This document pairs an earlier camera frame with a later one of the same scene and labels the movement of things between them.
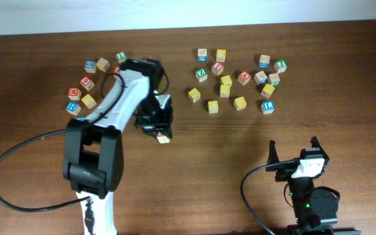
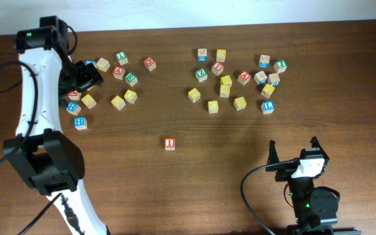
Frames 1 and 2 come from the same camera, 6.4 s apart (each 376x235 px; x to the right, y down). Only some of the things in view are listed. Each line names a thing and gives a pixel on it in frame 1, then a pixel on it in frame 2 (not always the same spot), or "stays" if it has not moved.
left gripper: [164, 121] to [92, 76]
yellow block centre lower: [224, 91] stays
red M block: [74, 93] stays
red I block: [162, 139] to [170, 144]
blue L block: [267, 107] stays
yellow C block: [213, 106] stays
